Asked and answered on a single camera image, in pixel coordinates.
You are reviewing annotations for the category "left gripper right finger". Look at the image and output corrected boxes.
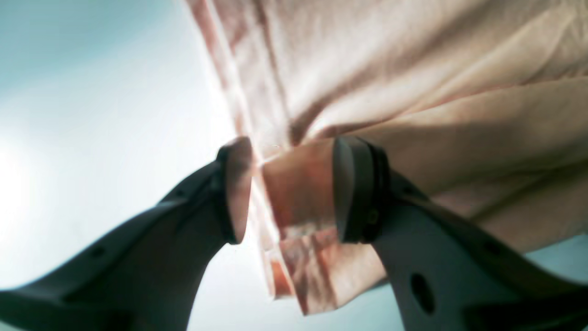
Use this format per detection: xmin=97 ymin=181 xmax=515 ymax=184
xmin=333 ymin=136 xmax=588 ymax=331

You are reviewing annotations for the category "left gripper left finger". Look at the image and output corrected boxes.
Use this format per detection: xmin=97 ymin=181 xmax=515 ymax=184
xmin=0 ymin=137 xmax=253 ymax=331

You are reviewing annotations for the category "peach T-shirt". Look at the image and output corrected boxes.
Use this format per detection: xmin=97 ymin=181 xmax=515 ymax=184
xmin=186 ymin=0 xmax=587 ymax=315

